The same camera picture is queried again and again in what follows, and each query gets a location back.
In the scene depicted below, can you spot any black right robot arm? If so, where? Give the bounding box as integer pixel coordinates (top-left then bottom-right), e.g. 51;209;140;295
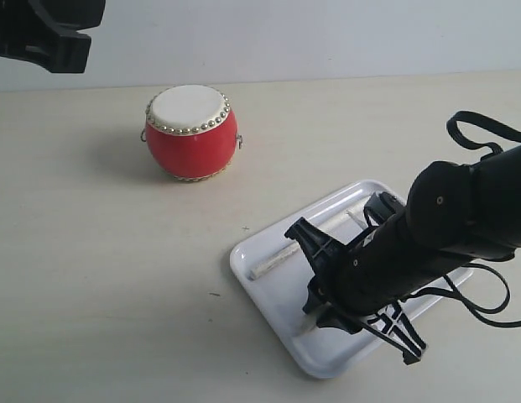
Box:
285;145;521;364

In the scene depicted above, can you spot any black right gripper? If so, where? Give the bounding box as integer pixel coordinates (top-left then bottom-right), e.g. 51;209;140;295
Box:
284;217;449;365

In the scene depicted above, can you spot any white plastic tray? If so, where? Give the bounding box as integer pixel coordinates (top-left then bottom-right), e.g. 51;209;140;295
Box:
229;179;475;369

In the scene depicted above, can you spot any small red drum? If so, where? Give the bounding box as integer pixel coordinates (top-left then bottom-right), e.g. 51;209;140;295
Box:
140;84;243;181

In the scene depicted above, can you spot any white drumstick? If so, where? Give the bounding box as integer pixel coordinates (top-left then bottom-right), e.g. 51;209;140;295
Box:
249;195;373;281
297;209;366;335

